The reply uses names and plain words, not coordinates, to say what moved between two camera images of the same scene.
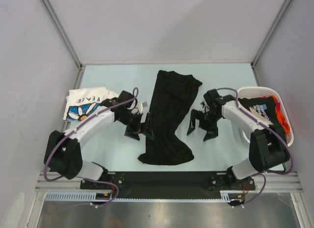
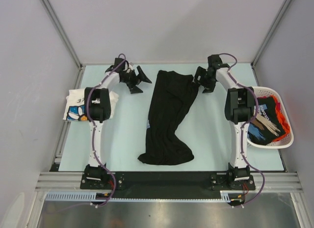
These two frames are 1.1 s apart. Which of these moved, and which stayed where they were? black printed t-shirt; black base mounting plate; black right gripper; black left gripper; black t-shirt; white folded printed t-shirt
Moved: black left gripper; black right gripper
Stayed: white folded printed t-shirt; black printed t-shirt; black base mounting plate; black t-shirt
